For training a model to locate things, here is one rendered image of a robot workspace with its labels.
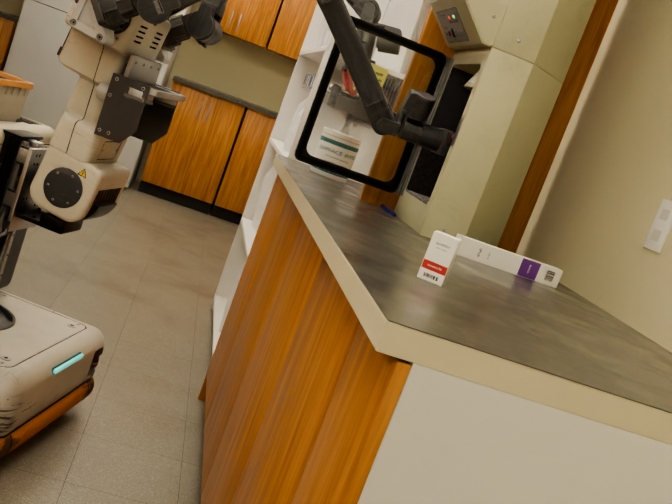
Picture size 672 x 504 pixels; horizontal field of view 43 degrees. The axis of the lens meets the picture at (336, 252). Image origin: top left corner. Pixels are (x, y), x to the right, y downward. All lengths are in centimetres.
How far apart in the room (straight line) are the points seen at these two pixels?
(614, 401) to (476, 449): 18
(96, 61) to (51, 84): 469
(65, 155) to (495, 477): 151
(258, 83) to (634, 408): 661
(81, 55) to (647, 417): 166
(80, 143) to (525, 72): 111
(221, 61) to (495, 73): 560
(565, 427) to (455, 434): 14
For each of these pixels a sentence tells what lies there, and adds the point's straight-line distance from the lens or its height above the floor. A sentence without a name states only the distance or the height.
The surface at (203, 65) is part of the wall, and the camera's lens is 753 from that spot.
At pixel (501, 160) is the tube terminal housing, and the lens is 211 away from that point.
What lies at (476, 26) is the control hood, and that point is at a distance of 206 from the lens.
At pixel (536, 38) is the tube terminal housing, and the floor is 147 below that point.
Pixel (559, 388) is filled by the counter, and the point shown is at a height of 93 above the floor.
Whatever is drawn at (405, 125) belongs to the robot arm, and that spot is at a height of 117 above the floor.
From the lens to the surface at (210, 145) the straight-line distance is 701.
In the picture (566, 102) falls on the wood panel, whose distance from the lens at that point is 254.
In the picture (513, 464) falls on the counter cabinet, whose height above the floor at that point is 82.
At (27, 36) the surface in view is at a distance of 700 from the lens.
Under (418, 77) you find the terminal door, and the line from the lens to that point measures 233.
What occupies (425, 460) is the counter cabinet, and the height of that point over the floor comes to 79.
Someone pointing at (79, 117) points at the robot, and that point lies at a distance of 230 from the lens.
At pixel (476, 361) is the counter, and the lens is 103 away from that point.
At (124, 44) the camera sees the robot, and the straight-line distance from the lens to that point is 221.
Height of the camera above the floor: 114
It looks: 9 degrees down
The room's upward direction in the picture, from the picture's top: 20 degrees clockwise
